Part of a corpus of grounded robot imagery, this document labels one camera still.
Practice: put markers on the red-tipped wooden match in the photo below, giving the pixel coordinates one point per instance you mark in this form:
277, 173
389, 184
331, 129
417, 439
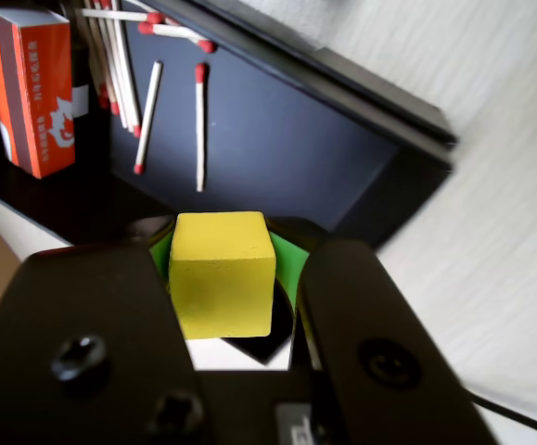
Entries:
175, 31
97, 69
148, 116
126, 79
205, 45
200, 130
109, 69
119, 15

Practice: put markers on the black box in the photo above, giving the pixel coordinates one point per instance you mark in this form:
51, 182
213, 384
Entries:
277, 139

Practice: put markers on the yellow wooden cube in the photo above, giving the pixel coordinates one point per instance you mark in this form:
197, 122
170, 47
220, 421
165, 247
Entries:
221, 278

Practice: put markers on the white paper label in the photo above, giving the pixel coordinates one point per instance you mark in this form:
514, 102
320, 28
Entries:
80, 100

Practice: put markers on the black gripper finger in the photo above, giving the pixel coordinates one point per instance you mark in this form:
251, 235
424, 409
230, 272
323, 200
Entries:
365, 315
78, 315

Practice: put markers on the orange matchbox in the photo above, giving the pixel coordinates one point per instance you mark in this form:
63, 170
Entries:
36, 92

